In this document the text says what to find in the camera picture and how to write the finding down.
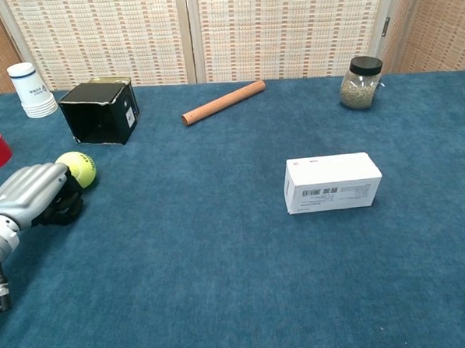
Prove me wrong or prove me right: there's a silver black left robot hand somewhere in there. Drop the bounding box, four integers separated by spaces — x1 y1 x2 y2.
0 161 86 230

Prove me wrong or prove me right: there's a yellow tennis ball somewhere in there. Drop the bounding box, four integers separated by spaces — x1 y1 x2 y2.
55 150 99 191

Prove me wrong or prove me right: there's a black open cardboard box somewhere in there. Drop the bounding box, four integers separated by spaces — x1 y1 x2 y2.
56 79 143 149

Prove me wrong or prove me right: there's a white labelled carton box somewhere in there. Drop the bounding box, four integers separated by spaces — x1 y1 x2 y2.
281 150 385 216

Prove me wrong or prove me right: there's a white paper cup stack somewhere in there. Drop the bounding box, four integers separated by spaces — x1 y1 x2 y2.
6 60 59 121

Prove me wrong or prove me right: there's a pale woven screen panel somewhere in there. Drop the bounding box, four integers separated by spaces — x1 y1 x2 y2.
186 0 402 85
0 0 196 95

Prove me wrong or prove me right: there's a brown wooden cylinder rod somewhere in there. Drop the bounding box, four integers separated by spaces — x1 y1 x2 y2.
178 79 269 128

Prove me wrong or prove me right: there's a glass jar with black lid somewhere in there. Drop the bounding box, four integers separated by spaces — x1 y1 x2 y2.
337 54 386 111

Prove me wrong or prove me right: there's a black cable connector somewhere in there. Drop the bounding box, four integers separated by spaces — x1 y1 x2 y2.
0 254 13 314

